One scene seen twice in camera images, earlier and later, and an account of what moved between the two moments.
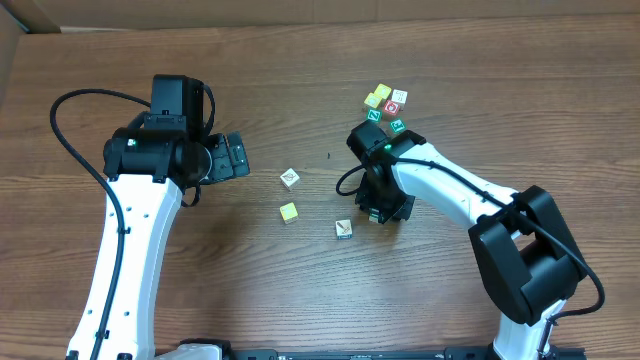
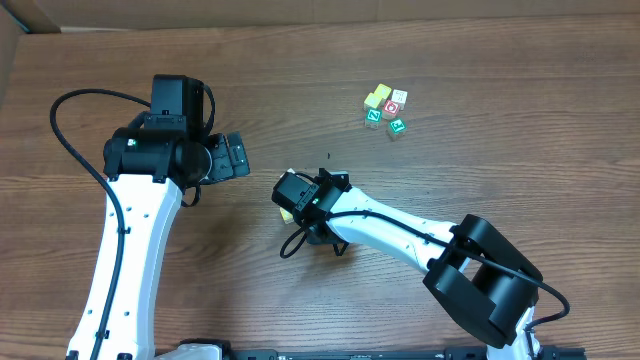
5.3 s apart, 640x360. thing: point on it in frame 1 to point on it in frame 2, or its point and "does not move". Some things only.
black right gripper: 382,209 to 320,234
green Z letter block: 374,114 does not move
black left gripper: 228,156 does not move
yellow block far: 383,91 does not move
